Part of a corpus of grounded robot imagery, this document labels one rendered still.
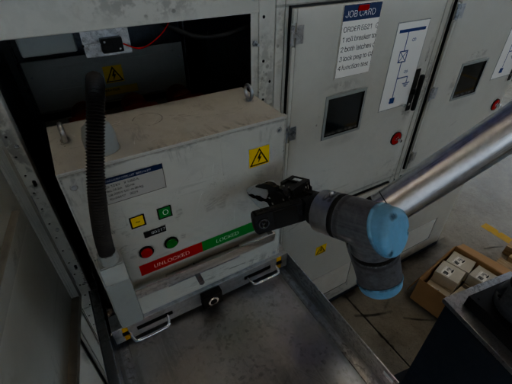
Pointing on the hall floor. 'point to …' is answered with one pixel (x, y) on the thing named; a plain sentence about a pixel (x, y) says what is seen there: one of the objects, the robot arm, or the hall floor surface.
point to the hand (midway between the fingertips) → (248, 193)
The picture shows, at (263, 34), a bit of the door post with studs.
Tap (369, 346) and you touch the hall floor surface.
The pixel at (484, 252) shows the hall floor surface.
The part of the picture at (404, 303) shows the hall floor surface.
